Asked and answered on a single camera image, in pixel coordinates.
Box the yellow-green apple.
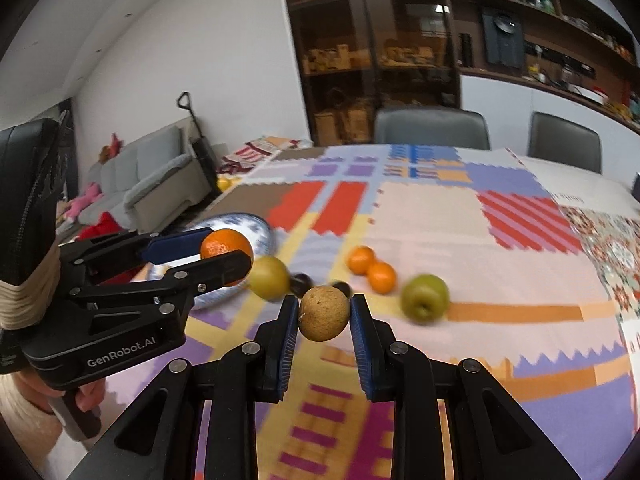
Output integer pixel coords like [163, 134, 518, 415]
[247, 255, 292, 302]

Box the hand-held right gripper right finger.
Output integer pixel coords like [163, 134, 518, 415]
[349, 294, 583, 480]

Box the grey sofa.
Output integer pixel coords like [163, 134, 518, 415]
[85, 125, 211, 221]

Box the dark wooden wall shelf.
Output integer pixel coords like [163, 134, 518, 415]
[440, 0, 640, 136]

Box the red plush toy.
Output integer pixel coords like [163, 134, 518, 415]
[99, 132, 124, 163]

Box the grey dining chair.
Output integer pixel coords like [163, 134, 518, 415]
[374, 107, 491, 151]
[527, 111, 601, 173]

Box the black upright vacuum cleaner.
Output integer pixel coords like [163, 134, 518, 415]
[176, 91, 221, 196]

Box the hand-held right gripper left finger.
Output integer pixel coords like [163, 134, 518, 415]
[67, 295, 301, 480]

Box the green apple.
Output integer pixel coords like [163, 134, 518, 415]
[401, 273, 450, 323]

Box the dark glass-door cabinet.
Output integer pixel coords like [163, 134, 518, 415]
[277, 0, 463, 148]

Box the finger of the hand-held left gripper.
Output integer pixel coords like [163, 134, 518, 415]
[59, 226, 216, 282]
[67, 250, 253, 336]

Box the red striped folded cloth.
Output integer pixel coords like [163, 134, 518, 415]
[222, 135, 313, 171]

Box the blue and white plate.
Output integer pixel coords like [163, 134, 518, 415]
[145, 212, 275, 311]

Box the pink plush toy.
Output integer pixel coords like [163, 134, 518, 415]
[62, 182, 103, 221]

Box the person's left hand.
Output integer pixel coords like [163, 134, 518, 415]
[74, 379, 107, 416]

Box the brown round fruit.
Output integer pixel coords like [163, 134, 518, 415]
[298, 285, 351, 342]

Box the orange mandarin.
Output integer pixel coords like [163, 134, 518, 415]
[200, 228, 255, 288]
[347, 245, 377, 276]
[367, 261, 398, 295]

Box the person's left forearm white sleeve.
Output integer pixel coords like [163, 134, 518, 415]
[0, 374, 96, 480]

